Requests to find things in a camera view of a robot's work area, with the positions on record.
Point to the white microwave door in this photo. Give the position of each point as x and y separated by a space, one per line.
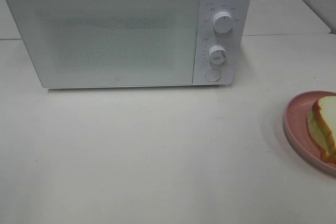
109 43

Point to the pink round plate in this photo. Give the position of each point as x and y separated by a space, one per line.
296 129

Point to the white bread sandwich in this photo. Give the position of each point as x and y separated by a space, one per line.
321 127

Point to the round white door button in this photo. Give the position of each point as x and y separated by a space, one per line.
213 75

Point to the lower white microwave knob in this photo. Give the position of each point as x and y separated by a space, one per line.
217 54

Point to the white microwave knob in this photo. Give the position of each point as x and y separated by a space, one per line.
217 54
223 21

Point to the upper white microwave knob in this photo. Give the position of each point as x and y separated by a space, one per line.
223 21

